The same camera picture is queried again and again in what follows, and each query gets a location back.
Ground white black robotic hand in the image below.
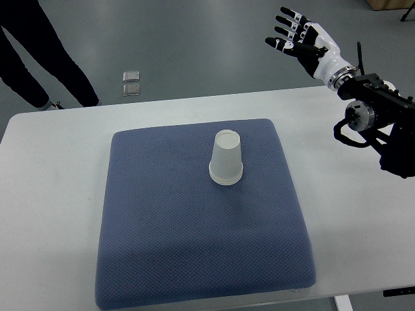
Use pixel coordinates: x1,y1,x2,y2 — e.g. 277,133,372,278
265,6,353,87

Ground white paper cup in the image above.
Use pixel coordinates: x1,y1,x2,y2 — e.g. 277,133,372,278
209,170,243,186
209,130,243,177

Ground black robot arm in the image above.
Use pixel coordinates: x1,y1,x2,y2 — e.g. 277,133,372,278
329,43,414,178

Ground brown cardboard box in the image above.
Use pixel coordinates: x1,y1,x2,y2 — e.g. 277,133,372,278
366,0,413,10

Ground black tripod leg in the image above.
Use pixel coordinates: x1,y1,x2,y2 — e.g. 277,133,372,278
400,6,414,22

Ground white paper cup on cushion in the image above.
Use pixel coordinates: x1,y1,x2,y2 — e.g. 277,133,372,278
209,170,243,186

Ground lower metal floor plate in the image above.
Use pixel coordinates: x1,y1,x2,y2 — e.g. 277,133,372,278
123,83,140,97

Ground metal floor plate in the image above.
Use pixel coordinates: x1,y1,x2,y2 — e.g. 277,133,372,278
123,83,140,97
123,70,139,82

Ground upper metal floor plate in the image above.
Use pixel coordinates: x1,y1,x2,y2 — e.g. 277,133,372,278
123,70,139,82

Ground blue mesh cushion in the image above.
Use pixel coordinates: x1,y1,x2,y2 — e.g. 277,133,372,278
95,119,316,310

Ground white table leg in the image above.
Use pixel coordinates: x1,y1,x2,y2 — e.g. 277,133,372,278
334,295,353,311

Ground black table control panel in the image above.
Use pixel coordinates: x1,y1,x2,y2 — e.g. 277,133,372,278
383,286,415,297

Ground person in black trousers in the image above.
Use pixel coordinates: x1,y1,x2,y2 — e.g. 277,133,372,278
1,1,101,111

